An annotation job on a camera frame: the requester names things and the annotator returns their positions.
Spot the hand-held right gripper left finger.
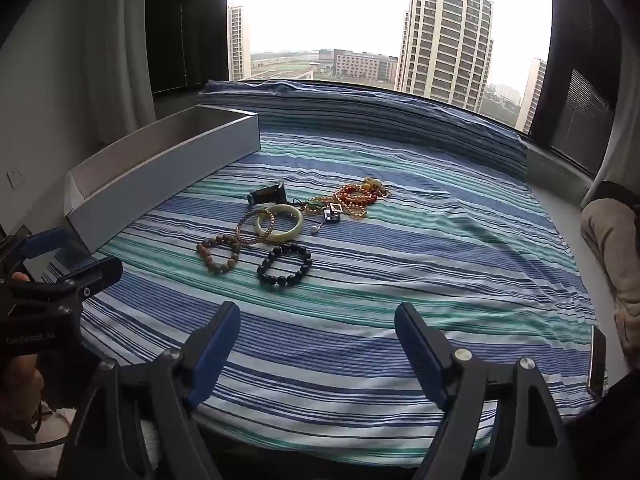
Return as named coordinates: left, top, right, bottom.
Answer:
left=75, top=301, right=242, bottom=480

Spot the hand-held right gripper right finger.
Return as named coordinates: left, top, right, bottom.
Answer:
left=395, top=302, right=568, bottom=480

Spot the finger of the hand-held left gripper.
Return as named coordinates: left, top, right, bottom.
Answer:
left=50, top=256, right=124, bottom=314
left=22, top=228, right=102, bottom=282

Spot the black bead bracelet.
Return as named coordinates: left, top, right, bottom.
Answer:
left=256, top=242, right=313, bottom=286

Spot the brown wooden bead bracelet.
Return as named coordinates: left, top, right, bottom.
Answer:
left=195, top=236, right=241, bottom=275

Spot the grey cardboard box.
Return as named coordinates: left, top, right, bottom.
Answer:
left=65, top=104, right=261, bottom=254

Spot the pale jade bangle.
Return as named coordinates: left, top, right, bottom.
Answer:
left=255, top=203, right=305, bottom=239

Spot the black watch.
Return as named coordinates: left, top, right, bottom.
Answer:
left=248, top=181, right=289, bottom=207

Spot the person's left forearm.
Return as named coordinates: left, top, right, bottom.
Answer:
left=0, top=402, right=76, bottom=480

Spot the person's left hand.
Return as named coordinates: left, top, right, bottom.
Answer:
left=0, top=360, right=47, bottom=413

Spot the blue striped blanket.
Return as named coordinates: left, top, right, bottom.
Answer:
left=40, top=80, right=609, bottom=467

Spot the black phone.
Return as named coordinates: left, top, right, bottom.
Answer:
left=587, top=324, right=608, bottom=402

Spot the beige pillow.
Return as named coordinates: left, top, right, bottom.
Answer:
left=580, top=197, right=640, bottom=361

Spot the white curtain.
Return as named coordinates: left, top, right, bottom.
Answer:
left=70, top=0, right=157, bottom=128

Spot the dark window blind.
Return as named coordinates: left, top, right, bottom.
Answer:
left=144, top=0, right=230, bottom=96
left=529, top=0, right=623, bottom=177

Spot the tall apartment building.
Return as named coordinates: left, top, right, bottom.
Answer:
left=394, top=0, right=495, bottom=112

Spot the black cable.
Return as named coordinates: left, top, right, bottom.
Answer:
left=0, top=405, right=73, bottom=458

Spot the red bead bracelet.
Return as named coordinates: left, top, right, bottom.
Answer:
left=334, top=184, right=377, bottom=207

